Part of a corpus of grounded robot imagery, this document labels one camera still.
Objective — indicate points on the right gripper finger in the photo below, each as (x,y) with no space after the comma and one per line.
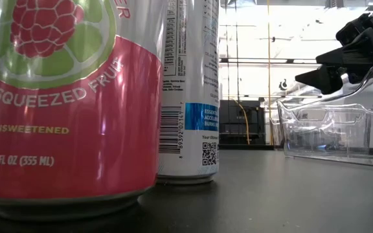
(327,81)
(345,58)

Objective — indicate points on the white blue energy can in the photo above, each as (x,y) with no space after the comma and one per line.
(189,81)

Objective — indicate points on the red raspberry soda can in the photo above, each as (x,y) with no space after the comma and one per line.
(76,145)

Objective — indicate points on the clear plastic bin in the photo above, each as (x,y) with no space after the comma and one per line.
(303,142)

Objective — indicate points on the black equipment rack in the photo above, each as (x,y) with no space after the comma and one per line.
(235,126)

